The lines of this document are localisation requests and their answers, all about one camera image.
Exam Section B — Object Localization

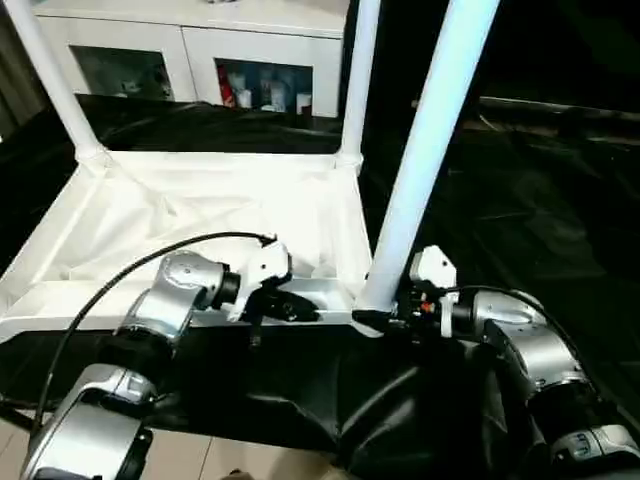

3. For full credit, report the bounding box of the white plastic table top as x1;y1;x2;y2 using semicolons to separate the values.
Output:
0;149;389;346

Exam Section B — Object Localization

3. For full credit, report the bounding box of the white glass-door cabinet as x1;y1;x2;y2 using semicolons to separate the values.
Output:
29;0;351;119

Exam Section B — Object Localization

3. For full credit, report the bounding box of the black work mat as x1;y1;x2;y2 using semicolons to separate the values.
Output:
0;92;640;480

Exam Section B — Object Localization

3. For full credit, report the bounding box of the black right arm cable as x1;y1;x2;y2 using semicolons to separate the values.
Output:
439;283;601;401

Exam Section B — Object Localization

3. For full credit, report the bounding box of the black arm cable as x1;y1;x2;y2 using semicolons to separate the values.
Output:
439;283;601;401
29;231;279;431

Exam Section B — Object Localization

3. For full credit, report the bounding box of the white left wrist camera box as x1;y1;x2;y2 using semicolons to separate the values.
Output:
228;238;294;322

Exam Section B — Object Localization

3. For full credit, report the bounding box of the black folding table frame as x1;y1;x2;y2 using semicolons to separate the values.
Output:
0;399;36;432

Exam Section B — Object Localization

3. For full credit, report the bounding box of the grey curtain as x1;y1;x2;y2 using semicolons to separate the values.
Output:
0;0;49;136

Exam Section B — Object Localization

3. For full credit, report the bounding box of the black piano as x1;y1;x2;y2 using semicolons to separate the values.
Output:
349;0;640;131

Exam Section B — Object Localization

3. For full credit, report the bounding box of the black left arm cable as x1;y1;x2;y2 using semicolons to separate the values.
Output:
29;231;279;431

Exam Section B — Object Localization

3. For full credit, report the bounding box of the white plastic table leg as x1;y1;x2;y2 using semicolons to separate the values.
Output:
352;0;501;314
7;0;112;166
338;0;380;169

